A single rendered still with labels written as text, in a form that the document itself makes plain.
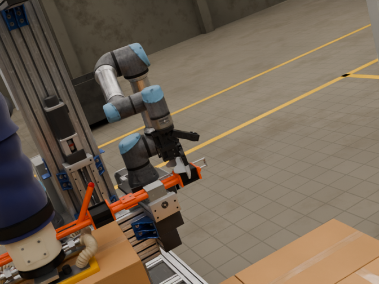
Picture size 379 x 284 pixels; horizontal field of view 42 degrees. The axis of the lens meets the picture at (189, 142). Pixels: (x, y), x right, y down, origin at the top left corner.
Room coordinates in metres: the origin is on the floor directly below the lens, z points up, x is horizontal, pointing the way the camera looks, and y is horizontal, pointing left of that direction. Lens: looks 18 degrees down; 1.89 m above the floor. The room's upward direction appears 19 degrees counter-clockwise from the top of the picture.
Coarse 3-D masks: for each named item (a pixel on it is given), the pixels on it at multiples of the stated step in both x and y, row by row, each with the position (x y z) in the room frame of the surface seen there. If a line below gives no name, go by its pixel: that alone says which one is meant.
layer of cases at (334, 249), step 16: (336, 224) 2.13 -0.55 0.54; (304, 240) 2.09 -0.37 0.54; (320, 240) 2.05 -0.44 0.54; (336, 240) 2.01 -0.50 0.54; (352, 240) 1.96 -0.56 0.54; (368, 240) 1.92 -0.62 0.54; (272, 256) 2.05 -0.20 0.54; (288, 256) 2.01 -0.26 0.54; (304, 256) 1.97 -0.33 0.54; (320, 256) 1.92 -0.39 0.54; (336, 256) 1.89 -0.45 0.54; (352, 256) 1.85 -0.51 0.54; (368, 256) 1.81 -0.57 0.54; (240, 272) 2.01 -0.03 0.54; (256, 272) 1.97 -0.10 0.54; (272, 272) 1.93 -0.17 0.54; (288, 272) 1.89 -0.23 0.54; (304, 272) 1.85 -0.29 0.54; (320, 272) 1.82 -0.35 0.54; (336, 272) 1.78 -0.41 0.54; (352, 272) 1.75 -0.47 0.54; (368, 272) 1.72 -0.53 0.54
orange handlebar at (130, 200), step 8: (200, 168) 1.75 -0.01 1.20; (168, 184) 1.70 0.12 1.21; (176, 184) 1.72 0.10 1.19; (136, 192) 1.72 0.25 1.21; (144, 192) 1.72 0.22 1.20; (120, 200) 1.69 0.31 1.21; (128, 200) 1.66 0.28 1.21; (136, 200) 1.67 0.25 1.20; (112, 208) 1.65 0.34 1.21; (120, 208) 1.65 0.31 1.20; (128, 208) 1.66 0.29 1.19; (88, 216) 1.66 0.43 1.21; (72, 224) 1.64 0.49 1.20; (80, 224) 1.61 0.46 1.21; (88, 224) 1.62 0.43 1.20; (56, 232) 1.63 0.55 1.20; (64, 232) 1.60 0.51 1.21; (72, 232) 1.60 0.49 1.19; (0, 256) 1.57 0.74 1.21; (8, 256) 1.55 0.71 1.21; (0, 264) 1.53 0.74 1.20
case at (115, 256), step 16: (112, 224) 1.83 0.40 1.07; (96, 240) 1.74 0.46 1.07; (112, 240) 1.69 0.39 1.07; (128, 240) 1.65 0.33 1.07; (96, 256) 1.61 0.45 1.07; (112, 256) 1.57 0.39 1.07; (128, 256) 1.53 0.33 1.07; (112, 272) 1.46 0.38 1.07; (128, 272) 1.47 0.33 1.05; (144, 272) 1.48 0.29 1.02
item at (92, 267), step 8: (88, 264) 1.53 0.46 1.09; (96, 264) 1.52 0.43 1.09; (64, 272) 1.51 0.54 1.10; (72, 272) 1.51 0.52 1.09; (80, 272) 1.50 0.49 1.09; (88, 272) 1.49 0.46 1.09; (96, 272) 1.50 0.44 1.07; (56, 280) 1.49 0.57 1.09; (64, 280) 1.48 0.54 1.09; (72, 280) 1.47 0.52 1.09; (80, 280) 1.48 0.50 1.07
